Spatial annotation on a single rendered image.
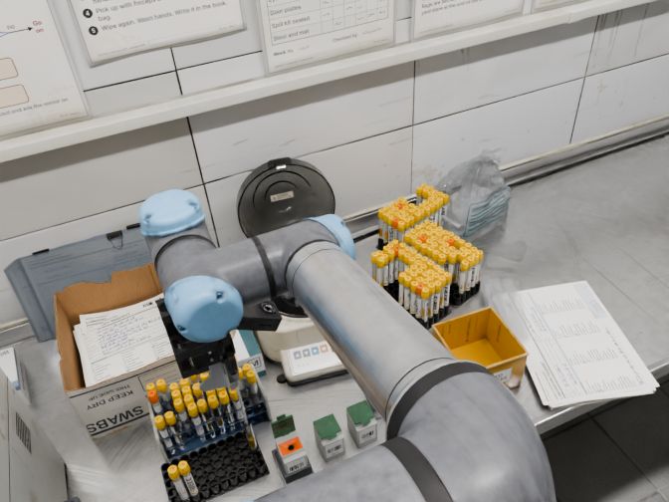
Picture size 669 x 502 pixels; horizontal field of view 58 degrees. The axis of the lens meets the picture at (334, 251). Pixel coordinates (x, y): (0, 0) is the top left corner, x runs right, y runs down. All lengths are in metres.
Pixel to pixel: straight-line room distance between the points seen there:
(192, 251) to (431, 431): 0.39
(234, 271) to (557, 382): 0.77
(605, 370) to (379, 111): 0.73
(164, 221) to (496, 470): 0.48
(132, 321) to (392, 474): 1.05
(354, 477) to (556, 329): 1.02
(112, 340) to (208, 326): 0.69
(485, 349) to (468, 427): 0.91
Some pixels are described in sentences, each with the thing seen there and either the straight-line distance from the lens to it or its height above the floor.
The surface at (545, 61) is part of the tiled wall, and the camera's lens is 1.66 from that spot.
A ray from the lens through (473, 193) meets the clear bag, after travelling 1.49.
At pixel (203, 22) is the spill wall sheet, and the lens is 1.20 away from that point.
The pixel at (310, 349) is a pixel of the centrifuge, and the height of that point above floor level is 0.93.
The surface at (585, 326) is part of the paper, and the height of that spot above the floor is 0.89.
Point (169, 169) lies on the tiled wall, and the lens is 1.31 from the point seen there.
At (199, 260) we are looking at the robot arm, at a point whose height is 1.43.
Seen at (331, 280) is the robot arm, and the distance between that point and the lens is 0.57.
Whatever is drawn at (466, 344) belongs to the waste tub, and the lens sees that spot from 1.29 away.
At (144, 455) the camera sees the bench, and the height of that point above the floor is 0.88.
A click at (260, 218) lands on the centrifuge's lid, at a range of 1.36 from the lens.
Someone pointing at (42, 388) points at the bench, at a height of 0.88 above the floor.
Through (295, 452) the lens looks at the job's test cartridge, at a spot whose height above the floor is 0.95.
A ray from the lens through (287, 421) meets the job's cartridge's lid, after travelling 1.06.
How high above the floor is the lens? 1.85
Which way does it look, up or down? 41 degrees down
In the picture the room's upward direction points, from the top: 4 degrees counter-clockwise
